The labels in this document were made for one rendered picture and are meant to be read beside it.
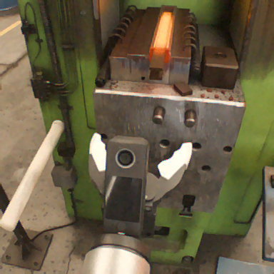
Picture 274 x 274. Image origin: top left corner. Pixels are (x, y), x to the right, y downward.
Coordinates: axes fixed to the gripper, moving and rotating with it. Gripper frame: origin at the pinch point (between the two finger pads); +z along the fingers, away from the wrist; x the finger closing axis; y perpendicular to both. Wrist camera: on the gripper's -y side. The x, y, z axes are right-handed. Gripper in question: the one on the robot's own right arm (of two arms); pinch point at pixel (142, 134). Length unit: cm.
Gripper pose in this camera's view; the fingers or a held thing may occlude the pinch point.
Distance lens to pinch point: 46.1
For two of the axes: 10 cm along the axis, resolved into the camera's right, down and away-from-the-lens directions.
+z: 1.5, -6.5, 7.5
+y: 0.0, 7.6, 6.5
